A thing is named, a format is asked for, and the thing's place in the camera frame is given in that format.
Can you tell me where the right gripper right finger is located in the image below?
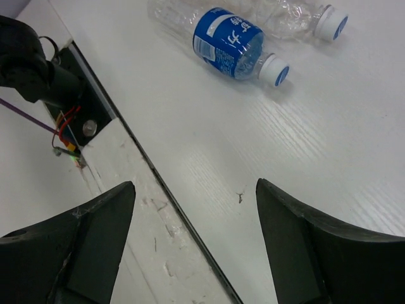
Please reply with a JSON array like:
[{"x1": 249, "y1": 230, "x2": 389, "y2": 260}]
[{"x1": 256, "y1": 179, "x2": 404, "y2": 303}]

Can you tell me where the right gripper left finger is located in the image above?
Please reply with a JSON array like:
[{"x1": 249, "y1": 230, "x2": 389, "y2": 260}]
[{"x1": 1, "y1": 181, "x2": 135, "y2": 303}]

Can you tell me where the blue label plastic bottle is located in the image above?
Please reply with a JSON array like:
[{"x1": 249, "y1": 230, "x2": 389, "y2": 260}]
[{"x1": 147, "y1": 1, "x2": 290, "y2": 87}]

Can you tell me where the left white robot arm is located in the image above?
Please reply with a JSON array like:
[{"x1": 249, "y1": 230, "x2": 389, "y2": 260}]
[{"x1": 1, "y1": 16, "x2": 84, "y2": 110}]

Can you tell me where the clear bottle upper left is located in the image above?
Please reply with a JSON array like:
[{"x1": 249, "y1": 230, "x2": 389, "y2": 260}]
[{"x1": 235, "y1": 1, "x2": 349, "y2": 42}]

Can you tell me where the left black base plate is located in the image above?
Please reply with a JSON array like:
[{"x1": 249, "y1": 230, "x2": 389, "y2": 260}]
[{"x1": 42, "y1": 36, "x2": 116, "y2": 160}]

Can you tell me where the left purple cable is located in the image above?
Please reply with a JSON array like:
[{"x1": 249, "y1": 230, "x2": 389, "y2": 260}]
[{"x1": 0, "y1": 97, "x2": 58, "y2": 134}]

